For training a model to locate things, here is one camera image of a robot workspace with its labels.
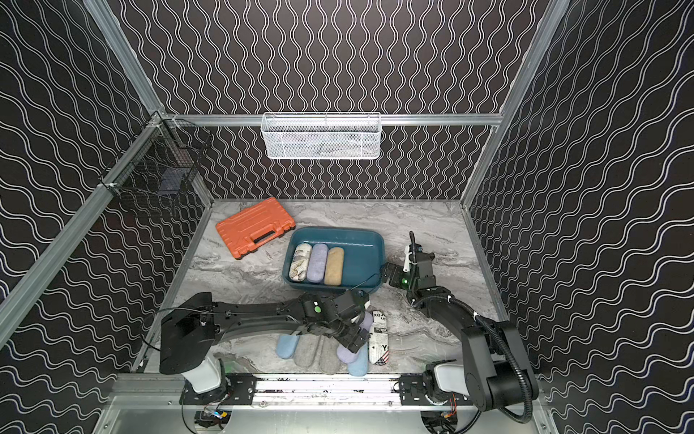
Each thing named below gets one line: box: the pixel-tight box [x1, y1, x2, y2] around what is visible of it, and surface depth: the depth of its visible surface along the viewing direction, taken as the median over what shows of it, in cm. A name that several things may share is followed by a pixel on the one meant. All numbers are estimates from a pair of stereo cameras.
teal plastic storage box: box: [281, 226, 386, 292], surface depth 101 cm
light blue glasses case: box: [276, 334, 301, 359], surface depth 82 cm
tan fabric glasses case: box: [323, 246, 346, 286], surface depth 97 cm
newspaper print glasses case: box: [368, 310, 390, 366], surface depth 81 cm
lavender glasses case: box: [306, 243, 329, 284], surface depth 99 cm
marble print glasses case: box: [289, 242, 312, 283], surface depth 99 cm
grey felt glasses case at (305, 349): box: [293, 333, 322, 368], surface depth 81 cm
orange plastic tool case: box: [215, 197, 296, 260], surface depth 108 cm
